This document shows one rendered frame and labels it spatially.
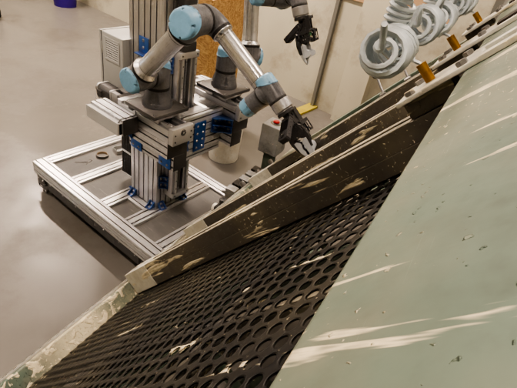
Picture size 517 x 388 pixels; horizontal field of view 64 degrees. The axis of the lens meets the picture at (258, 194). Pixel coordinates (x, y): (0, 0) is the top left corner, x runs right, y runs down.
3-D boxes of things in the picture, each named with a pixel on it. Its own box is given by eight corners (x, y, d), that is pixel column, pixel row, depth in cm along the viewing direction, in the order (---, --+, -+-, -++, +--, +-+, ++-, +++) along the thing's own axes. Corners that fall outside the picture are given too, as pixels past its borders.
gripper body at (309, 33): (310, 42, 189) (305, 15, 185) (295, 46, 195) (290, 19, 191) (319, 41, 194) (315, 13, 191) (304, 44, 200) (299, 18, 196)
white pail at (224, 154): (223, 144, 399) (229, 98, 372) (247, 157, 385) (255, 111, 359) (199, 154, 376) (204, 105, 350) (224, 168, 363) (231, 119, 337)
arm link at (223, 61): (211, 65, 239) (214, 41, 231) (233, 65, 245) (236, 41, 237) (219, 72, 230) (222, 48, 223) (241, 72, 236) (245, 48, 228)
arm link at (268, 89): (259, 81, 162) (275, 68, 157) (275, 105, 163) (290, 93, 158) (248, 85, 156) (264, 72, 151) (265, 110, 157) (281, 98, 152)
